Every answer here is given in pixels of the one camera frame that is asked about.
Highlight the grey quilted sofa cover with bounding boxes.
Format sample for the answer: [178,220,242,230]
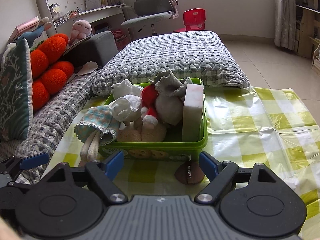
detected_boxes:
[0,68,103,185]

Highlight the blue plush bunny toy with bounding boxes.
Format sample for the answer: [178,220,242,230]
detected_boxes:
[16,17,52,48]

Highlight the red plastic kids chair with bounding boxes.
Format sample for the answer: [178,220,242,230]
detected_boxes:
[174,8,206,33]

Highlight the white paper scrap on sofa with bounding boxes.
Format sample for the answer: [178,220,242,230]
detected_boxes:
[75,61,99,76]

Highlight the white pink sponge block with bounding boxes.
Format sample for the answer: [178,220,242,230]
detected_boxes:
[182,84,203,142]

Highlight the rag doll in blue dress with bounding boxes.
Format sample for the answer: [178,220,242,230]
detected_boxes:
[74,105,120,163]

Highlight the white bookshelf desk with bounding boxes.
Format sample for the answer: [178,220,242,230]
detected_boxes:
[36,0,130,37]

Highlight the pink plush octopus toy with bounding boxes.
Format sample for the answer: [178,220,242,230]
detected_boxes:
[68,20,92,45]

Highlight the white cloth mitten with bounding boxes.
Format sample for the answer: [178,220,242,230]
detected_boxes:
[111,79,143,100]
[108,94,142,122]

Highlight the orange carrot plush pillow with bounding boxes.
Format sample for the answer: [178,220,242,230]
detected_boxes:
[30,34,74,112]

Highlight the green checked plastic tablecloth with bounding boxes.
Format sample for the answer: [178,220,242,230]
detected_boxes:
[43,87,319,239]

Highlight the beige curtain right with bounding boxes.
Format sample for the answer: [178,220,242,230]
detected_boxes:
[274,0,296,50]

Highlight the grey quilted ottoman cushion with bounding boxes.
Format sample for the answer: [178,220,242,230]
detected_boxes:
[92,31,250,95]

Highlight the wooden desk shelf unit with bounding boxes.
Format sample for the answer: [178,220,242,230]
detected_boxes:
[295,0,319,74]

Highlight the green plastic storage box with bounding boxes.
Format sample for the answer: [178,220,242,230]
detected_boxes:
[98,77,209,162]

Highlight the teal patterned throw pillow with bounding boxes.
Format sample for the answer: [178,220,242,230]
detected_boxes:
[1,38,33,141]

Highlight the red and white plush toy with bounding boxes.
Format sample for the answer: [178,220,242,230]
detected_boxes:
[141,85,159,129]

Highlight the grey office chair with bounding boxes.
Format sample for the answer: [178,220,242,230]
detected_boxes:
[120,0,179,36]

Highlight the pink box on sofa back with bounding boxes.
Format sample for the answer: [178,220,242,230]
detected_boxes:
[9,16,40,42]

